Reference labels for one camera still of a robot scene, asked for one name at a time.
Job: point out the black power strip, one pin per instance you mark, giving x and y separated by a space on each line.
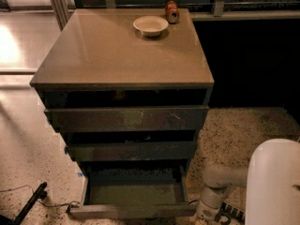
232 215

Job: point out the white bowl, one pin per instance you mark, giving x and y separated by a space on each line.
150 26

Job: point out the grey drawer cabinet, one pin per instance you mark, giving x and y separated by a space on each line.
101 61

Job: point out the black stand leg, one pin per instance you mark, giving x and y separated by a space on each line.
39 193

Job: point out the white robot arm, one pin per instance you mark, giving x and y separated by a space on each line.
271 181

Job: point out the grey drawer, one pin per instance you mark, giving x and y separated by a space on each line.
132 151
133 189
127 119

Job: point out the orange soda can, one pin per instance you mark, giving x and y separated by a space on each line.
171 12

